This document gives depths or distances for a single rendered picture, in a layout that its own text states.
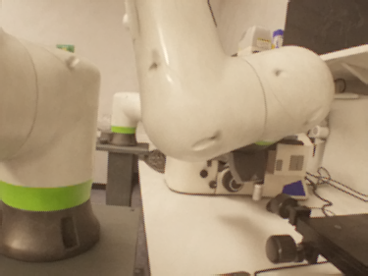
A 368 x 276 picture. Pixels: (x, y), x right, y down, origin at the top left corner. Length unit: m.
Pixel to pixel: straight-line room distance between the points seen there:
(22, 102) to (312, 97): 0.28
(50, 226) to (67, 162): 0.08
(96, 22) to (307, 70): 3.40
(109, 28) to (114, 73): 0.59
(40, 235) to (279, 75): 0.32
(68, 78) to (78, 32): 3.31
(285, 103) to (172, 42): 0.13
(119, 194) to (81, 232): 0.91
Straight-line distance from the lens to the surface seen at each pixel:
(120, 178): 1.22
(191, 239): 0.50
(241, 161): 0.43
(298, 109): 0.28
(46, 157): 0.30
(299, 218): 0.40
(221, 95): 0.23
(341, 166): 1.25
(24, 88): 0.23
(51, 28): 3.70
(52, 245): 0.33
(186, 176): 0.72
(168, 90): 0.23
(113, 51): 3.47
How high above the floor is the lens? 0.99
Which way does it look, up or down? 6 degrees down
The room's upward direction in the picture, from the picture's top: 6 degrees clockwise
